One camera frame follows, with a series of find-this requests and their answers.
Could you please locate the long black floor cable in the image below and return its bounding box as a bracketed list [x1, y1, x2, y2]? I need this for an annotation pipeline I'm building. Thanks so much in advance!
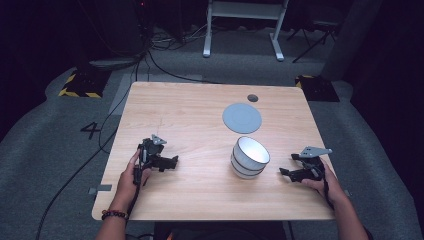
[34, 56, 141, 240]

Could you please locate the white metal desk frame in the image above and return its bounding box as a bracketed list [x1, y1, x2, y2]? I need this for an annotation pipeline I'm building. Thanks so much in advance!
[202, 0, 290, 63]

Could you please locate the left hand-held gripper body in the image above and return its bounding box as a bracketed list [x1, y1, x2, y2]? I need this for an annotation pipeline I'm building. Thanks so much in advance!
[133, 134, 168, 186]

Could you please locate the black gripper strap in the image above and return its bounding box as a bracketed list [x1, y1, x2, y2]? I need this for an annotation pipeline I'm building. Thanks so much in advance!
[126, 173, 142, 218]
[321, 173, 336, 211]

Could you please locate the dark beaded bracelet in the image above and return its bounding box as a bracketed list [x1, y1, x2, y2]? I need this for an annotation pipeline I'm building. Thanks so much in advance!
[100, 209, 130, 222]

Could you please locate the white bowl with dark stripes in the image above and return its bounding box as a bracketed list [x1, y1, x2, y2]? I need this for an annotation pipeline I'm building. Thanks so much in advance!
[230, 135, 271, 180]

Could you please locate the person's left hand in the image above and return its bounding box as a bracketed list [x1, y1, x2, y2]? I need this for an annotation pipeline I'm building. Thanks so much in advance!
[109, 149, 153, 214]

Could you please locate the black yellow striped stand base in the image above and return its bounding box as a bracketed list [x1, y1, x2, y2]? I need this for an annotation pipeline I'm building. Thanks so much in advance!
[57, 68, 112, 100]
[294, 74, 341, 103]

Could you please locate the black tripod stand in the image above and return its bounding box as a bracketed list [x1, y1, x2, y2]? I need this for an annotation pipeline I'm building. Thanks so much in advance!
[285, 18, 338, 64]

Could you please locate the grey curtain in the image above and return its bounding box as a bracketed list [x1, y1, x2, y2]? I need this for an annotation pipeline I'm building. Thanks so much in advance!
[320, 0, 385, 82]

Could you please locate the grey tape strip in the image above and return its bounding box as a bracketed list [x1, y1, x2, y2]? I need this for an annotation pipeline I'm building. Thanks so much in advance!
[87, 183, 114, 196]

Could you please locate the person's right hand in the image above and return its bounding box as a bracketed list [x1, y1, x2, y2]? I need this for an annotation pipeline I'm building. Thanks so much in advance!
[301, 161, 350, 210]

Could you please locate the grey round plate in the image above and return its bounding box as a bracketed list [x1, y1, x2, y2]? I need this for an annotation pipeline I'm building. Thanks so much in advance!
[221, 102, 263, 135]

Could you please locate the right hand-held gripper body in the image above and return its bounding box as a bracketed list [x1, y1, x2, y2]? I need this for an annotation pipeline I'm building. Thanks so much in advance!
[297, 145, 334, 183]

